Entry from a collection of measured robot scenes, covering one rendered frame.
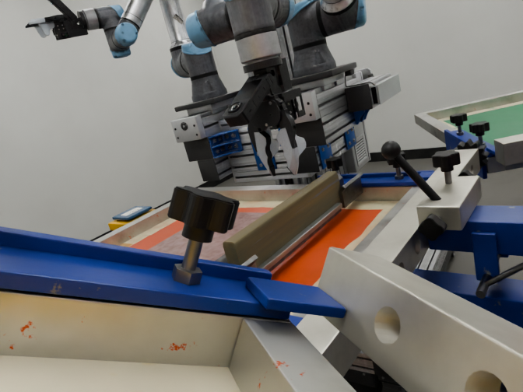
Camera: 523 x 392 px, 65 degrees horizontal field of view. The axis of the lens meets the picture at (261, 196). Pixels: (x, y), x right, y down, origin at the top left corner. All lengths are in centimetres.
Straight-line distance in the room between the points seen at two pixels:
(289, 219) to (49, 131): 391
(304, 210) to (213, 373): 58
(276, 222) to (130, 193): 420
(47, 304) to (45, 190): 423
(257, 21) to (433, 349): 61
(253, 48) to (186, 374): 58
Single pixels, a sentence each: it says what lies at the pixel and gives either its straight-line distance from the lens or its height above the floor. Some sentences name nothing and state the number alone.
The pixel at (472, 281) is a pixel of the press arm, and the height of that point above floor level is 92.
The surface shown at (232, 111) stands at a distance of 69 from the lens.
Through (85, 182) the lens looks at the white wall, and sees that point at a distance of 464.
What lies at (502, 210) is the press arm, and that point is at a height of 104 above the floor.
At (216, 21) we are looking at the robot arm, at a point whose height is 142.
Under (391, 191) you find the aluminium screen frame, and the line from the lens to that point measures 99.
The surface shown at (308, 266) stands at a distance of 77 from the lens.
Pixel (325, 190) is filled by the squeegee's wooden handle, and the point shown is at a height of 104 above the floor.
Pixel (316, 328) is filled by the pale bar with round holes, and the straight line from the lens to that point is 46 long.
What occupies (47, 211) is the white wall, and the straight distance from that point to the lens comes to 449.
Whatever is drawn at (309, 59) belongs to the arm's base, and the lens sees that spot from 144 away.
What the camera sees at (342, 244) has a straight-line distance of 82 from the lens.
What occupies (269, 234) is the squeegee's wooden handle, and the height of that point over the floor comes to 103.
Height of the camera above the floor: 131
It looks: 16 degrees down
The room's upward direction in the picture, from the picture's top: 15 degrees counter-clockwise
